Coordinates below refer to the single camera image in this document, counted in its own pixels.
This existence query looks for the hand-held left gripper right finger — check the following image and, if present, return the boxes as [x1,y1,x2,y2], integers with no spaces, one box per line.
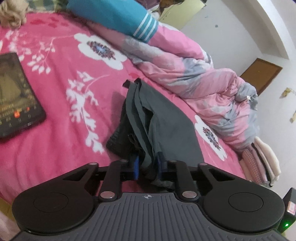
[157,152,236,202]

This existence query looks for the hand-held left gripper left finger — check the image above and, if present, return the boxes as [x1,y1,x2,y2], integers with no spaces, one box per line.
[62,155,140,202]

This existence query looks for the dark grey garment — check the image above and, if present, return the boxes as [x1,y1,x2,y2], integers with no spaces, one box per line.
[106,78,205,188]

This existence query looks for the stack of folded clothes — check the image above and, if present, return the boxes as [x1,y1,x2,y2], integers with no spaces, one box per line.
[238,136,282,187]

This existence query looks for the pink floral blanket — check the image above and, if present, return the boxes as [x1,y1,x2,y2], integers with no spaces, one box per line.
[0,11,252,204]

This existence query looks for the pink grey blue quilt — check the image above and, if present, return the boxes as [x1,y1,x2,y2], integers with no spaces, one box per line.
[66,0,259,152]

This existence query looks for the wooden door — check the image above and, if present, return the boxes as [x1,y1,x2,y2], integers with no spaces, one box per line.
[240,58,283,96]

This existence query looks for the black smartphone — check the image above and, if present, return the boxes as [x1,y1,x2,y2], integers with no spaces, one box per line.
[0,52,47,139]

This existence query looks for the pale yellow cabinet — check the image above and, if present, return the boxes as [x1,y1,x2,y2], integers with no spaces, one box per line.
[159,0,206,30]

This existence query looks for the plaid pillow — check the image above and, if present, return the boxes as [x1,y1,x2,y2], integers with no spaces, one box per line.
[25,0,70,13]

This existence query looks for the beige crumpled cloth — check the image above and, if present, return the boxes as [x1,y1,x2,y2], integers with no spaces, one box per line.
[0,2,28,28]

